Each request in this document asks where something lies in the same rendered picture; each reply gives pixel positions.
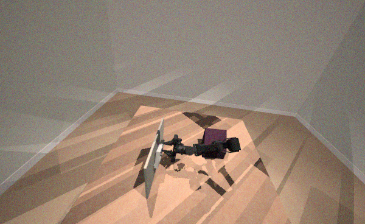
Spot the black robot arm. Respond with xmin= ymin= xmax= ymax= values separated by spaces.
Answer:
xmin=184 ymin=137 xmax=241 ymax=157

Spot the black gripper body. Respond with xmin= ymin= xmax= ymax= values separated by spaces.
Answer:
xmin=171 ymin=135 xmax=185 ymax=163

